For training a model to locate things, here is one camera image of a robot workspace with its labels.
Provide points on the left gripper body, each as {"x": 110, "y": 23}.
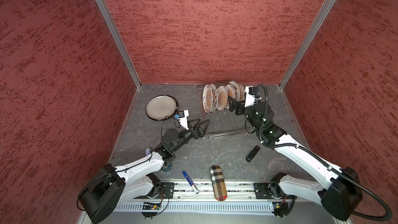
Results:
{"x": 194, "y": 134}

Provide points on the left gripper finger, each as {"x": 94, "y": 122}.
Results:
{"x": 203, "y": 127}
{"x": 193, "y": 122}

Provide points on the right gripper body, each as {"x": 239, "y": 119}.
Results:
{"x": 241, "y": 109}

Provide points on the white plate red characters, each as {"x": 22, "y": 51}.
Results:
{"x": 239, "y": 90}

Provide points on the dark rimmed cream plate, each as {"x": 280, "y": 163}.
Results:
{"x": 174, "y": 102}

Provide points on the white grey line plate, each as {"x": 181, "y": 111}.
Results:
{"x": 161, "y": 108}

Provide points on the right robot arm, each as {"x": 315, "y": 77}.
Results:
{"x": 337, "y": 190}

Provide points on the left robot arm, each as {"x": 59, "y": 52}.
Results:
{"x": 111, "y": 186}

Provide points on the orange sunburst plate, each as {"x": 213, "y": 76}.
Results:
{"x": 207, "y": 99}
{"x": 222, "y": 96}
{"x": 231, "y": 95}

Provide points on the orange sunburst plate front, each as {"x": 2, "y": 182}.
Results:
{"x": 207, "y": 99}

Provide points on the black usb stick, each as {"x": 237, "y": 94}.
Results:
{"x": 252, "y": 154}

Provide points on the teal alarm clock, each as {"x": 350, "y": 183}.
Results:
{"x": 167, "y": 168}

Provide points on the blue marker pen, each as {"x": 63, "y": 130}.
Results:
{"x": 191, "y": 183}

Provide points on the plaid glasses case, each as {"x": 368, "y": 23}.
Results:
{"x": 218, "y": 183}

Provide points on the right corner aluminium profile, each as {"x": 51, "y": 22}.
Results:
{"x": 315, "y": 26}

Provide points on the corner aluminium profile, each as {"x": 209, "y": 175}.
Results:
{"x": 119, "y": 42}
{"x": 315, "y": 26}

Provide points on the left corner aluminium profile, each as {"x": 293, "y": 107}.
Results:
{"x": 119, "y": 42}

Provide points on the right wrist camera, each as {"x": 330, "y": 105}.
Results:
{"x": 252, "y": 97}

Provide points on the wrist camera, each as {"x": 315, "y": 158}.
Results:
{"x": 252, "y": 97}
{"x": 182, "y": 118}

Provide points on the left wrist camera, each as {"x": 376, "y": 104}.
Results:
{"x": 182, "y": 118}

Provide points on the metal wire dish rack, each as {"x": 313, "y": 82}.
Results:
{"x": 223, "y": 123}

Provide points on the aluminium front rail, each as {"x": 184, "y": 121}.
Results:
{"x": 238, "y": 190}

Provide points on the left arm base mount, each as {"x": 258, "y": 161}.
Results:
{"x": 162, "y": 190}

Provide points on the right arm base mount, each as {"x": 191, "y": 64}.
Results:
{"x": 263, "y": 192}

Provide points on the white perforated cable duct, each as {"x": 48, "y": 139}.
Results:
{"x": 251, "y": 208}

